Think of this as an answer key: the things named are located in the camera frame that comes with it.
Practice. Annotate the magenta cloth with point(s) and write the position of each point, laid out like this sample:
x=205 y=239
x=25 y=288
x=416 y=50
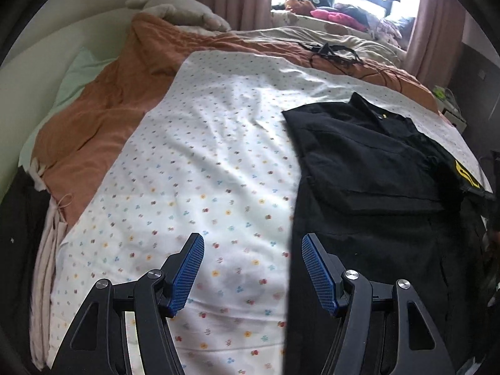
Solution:
x=336 y=16

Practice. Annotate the cream bear-print blanket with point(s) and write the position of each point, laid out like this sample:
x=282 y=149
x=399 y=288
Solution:
x=297 y=19

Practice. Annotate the light green pillow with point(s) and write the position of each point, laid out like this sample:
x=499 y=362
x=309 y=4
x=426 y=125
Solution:
x=82 y=70

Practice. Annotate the black garment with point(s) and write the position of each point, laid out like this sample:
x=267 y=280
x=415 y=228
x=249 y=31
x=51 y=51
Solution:
x=371 y=172

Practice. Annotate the white nightstand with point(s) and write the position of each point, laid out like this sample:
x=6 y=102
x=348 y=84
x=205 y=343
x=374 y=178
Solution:
x=455 y=115

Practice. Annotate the dark cloth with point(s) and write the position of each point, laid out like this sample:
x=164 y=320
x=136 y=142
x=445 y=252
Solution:
x=19 y=250

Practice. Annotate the orange blanket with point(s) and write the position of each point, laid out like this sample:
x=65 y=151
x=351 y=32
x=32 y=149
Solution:
x=109 y=117

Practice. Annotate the beige duvet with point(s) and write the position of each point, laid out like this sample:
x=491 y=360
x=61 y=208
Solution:
x=281 y=33

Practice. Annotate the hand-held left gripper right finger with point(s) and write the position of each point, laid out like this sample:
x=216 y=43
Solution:
x=318 y=277

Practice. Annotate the pale pink cloth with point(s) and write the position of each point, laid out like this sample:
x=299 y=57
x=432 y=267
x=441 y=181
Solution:
x=45 y=261

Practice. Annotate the pile of floral clothes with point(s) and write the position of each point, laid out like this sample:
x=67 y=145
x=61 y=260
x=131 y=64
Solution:
x=390 y=27

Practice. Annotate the white floral bedsheet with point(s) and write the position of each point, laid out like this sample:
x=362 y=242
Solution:
x=203 y=156

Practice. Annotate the beige plush toy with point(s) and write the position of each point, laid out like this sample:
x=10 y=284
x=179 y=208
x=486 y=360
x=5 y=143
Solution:
x=183 y=13

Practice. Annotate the green item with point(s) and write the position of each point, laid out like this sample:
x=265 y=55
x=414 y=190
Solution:
x=440 y=93

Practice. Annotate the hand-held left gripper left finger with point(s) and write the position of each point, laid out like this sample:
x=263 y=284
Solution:
x=187 y=273

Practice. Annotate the orange plush toy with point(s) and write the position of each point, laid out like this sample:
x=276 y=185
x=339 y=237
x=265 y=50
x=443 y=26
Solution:
x=299 y=6

